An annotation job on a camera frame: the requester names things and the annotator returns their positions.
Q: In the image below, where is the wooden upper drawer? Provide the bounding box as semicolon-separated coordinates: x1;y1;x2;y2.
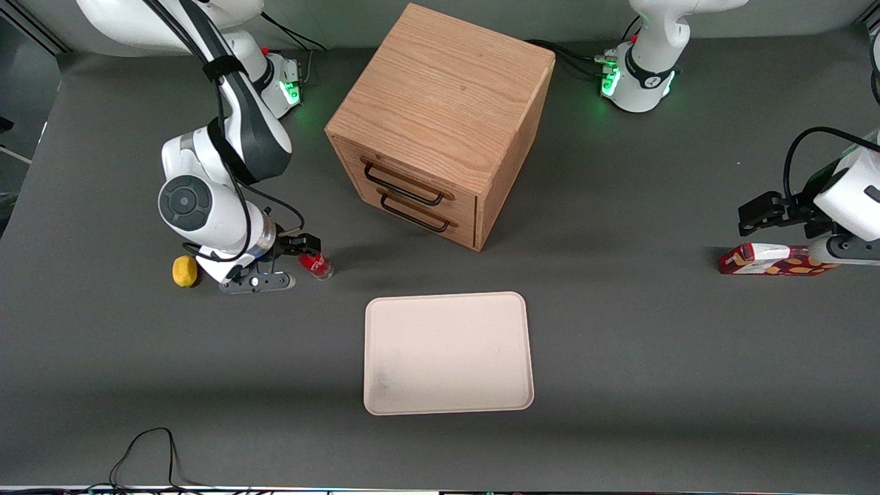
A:
340;141;477;222

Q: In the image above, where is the cream plastic tray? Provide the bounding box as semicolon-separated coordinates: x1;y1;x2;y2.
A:
363;291;535;417

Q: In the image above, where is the black drawer handle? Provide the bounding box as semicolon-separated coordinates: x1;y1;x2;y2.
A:
360;159;456;207
377;190;459;233

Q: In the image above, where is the black right arm base cable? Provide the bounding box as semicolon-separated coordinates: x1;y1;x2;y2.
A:
261;10;327;83

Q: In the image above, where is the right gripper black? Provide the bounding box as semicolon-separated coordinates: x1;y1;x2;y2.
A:
261;233;322;273

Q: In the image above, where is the black upper drawer handle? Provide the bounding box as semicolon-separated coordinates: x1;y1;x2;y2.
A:
360;159;456;207

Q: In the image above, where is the red soda can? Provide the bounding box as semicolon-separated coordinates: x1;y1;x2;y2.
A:
297;251;335;281

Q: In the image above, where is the black frame rail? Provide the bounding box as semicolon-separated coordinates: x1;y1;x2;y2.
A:
0;10;73;56

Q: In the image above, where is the wooden drawer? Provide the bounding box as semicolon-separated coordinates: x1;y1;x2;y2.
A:
340;141;477;222
347;172;477;248

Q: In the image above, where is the wooden lower drawer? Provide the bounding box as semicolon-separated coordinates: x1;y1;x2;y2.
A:
347;172;477;248

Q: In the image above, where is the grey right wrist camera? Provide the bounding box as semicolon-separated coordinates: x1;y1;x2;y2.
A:
219;270;296;295

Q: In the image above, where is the black arm base cable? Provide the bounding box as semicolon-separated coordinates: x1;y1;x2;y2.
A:
526;39;619;78
261;10;327;83

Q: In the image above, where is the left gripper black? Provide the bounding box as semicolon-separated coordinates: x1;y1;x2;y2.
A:
739;192;836;238

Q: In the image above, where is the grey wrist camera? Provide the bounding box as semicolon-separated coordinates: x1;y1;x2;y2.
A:
808;236;880;267
219;270;296;295

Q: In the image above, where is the wooden drawer cabinet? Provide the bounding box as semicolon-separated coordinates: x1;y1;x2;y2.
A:
324;3;556;252

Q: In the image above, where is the black left arm base cable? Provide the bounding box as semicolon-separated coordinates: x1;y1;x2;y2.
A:
526;39;619;78

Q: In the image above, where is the black looped table cable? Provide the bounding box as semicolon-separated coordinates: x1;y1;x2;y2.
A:
110;428;207;490

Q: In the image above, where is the red snack carton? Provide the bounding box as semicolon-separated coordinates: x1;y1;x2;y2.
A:
718;243;841;277

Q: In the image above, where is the yellow lemon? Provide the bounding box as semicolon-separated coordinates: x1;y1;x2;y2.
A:
172;255;199;288

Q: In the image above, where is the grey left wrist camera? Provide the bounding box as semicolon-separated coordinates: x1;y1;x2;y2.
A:
808;236;880;267

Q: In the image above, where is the black lower drawer handle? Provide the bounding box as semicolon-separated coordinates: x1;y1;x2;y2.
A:
377;190;459;233

